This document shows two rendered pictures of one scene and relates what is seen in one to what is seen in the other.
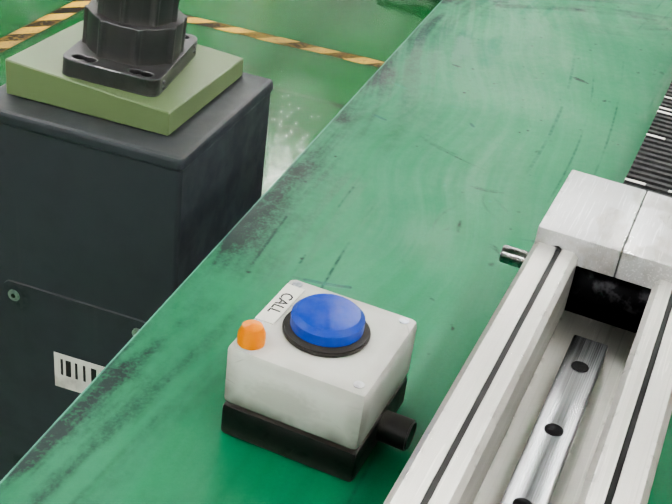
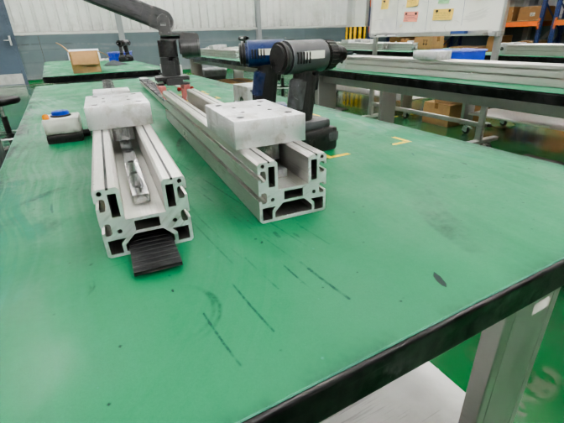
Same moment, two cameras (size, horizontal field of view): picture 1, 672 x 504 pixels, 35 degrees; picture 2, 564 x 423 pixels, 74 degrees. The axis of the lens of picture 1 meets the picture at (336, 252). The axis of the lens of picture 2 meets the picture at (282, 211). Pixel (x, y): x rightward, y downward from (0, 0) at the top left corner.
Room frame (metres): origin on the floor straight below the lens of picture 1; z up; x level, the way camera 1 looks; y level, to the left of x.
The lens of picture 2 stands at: (-0.60, 0.26, 1.01)
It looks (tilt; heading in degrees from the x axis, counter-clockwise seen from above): 25 degrees down; 317
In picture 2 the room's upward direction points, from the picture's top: 2 degrees counter-clockwise
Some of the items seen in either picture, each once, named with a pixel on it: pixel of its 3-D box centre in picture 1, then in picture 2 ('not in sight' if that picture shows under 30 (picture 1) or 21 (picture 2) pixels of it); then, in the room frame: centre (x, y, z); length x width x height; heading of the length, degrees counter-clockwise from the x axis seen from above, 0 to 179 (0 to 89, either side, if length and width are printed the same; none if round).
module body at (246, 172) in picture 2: not in sight; (215, 129); (0.10, -0.21, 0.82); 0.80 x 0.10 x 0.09; 160
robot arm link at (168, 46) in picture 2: not in sight; (169, 48); (0.55, -0.37, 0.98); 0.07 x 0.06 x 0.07; 59
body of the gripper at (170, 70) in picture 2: not in sight; (170, 69); (0.55, -0.36, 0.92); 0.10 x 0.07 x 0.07; 70
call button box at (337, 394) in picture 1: (334, 378); (67, 127); (0.47, -0.01, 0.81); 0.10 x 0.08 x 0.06; 70
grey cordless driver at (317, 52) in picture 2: not in sight; (316, 96); (-0.07, -0.35, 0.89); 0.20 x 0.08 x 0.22; 82
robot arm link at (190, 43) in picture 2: not in sight; (180, 36); (0.54, -0.40, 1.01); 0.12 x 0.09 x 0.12; 59
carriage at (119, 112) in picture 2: not in sight; (119, 116); (0.17, -0.03, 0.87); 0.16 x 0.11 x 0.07; 160
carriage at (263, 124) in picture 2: not in sight; (252, 129); (-0.13, -0.12, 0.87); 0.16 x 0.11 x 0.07; 160
